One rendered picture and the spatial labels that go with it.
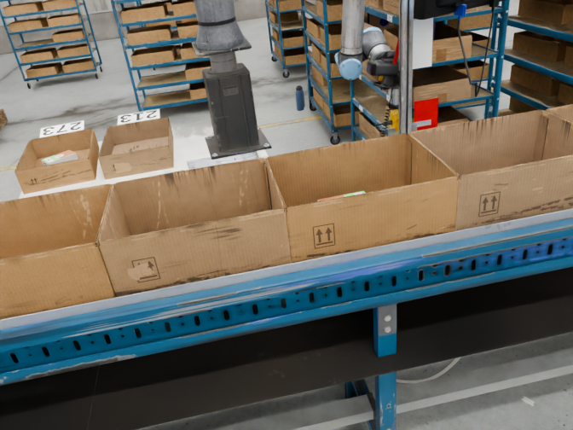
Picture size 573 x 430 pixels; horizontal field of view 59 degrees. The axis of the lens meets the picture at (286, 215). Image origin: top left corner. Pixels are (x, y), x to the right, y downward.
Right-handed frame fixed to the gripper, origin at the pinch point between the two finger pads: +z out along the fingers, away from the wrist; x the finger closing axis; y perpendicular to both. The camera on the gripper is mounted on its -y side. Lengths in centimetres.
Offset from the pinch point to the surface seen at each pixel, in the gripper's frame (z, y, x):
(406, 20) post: -6.9, -27.8, 0.7
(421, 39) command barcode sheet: -6.3, -18.8, -7.0
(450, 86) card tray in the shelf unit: -27, 32, -41
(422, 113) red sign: 7.2, 6.3, -8.5
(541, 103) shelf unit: -35, 68, -109
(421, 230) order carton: 82, -44, 31
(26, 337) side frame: 89, -45, 118
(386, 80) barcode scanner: -0.6, -6.6, 6.1
